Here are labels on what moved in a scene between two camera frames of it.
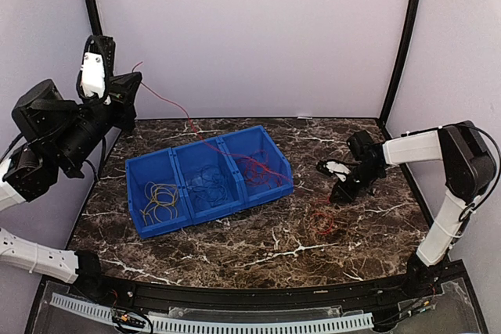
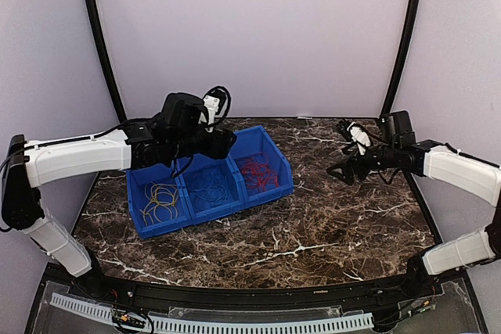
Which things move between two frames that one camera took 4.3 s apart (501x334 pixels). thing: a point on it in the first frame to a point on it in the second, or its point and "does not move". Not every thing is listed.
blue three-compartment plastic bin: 171,189 does not move
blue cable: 208,186 does not move
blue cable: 212,192 does not move
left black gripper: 124,87 to 222,143
